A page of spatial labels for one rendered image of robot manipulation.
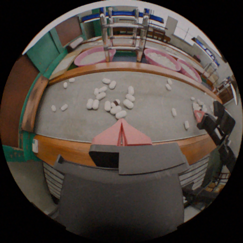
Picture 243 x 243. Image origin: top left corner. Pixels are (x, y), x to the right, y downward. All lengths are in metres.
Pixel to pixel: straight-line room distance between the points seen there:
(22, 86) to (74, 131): 0.40
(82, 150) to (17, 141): 0.38
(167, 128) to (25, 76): 0.70
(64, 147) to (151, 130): 0.29
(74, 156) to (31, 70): 0.51
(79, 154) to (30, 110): 0.33
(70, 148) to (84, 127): 0.09
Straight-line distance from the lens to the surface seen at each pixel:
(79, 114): 0.29
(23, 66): 0.55
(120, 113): 0.23
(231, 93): 4.97
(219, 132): 0.34
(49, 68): 0.63
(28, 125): 0.44
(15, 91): 0.50
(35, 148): 0.45
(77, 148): 0.26
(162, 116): 0.29
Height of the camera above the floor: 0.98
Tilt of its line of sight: 76 degrees down
